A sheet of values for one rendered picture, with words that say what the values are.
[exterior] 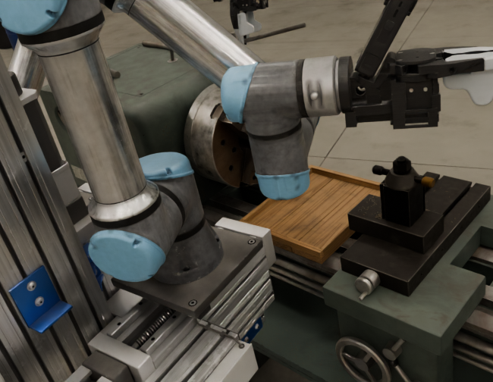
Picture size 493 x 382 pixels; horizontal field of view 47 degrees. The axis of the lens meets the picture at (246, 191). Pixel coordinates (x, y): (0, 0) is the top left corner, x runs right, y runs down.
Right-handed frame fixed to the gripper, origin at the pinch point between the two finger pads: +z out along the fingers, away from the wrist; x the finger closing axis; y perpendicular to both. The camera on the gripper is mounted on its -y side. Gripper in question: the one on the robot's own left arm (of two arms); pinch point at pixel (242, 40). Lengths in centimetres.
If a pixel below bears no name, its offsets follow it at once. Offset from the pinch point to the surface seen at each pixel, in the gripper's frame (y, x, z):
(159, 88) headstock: -25.5, -8.5, 13.7
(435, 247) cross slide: 63, -23, 42
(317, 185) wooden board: 19, 10, 46
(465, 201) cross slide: 65, -3, 38
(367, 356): 52, -36, 67
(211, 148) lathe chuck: -2.6, -16.1, 27.7
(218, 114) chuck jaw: -2.7, -11.4, 18.9
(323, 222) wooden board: 28, -8, 49
